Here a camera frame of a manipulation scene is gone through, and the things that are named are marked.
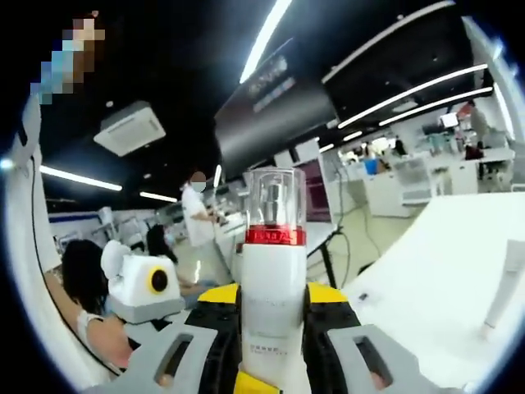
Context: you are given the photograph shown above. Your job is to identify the white desk black frame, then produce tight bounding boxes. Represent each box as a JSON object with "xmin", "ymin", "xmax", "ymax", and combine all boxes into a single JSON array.
[{"xmin": 305, "ymin": 221, "xmax": 348, "ymax": 289}]

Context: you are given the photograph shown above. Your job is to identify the monitor with purple screen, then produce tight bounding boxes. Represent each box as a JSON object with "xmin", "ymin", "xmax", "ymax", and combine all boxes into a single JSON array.
[{"xmin": 302, "ymin": 158, "xmax": 334, "ymax": 225}]

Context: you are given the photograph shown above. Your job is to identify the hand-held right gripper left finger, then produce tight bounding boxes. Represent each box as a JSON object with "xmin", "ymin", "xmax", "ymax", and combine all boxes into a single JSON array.
[{"xmin": 84, "ymin": 282, "xmax": 244, "ymax": 394}]

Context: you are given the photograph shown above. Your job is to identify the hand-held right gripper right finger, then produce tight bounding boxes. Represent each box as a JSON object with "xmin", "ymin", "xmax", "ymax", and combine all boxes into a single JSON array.
[{"xmin": 302, "ymin": 282, "xmax": 456, "ymax": 394}]

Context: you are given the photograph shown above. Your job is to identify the white skincare bottle red ring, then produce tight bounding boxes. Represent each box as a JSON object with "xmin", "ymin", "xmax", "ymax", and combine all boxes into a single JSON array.
[{"xmin": 239, "ymin": 166, "xmax": 309, "ymax": 394}]

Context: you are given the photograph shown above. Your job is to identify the ceiling air conditioner unit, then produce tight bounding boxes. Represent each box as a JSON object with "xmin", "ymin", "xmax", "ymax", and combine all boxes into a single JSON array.
[{"xmin": 93, "ymin": 100, "xmax": 167, "ymax": 158}]

